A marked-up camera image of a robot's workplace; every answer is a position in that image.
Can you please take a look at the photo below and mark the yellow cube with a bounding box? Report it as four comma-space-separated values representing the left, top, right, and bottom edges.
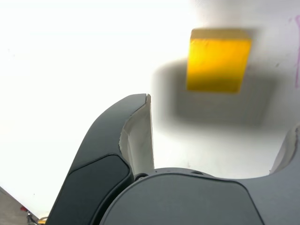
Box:
186, 28, 253, 95

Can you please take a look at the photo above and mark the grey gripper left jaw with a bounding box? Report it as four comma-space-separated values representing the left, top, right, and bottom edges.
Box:
46, 93, 156, 225

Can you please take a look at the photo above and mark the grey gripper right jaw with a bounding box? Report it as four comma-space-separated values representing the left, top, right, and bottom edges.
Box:
98, 121, 300, 225

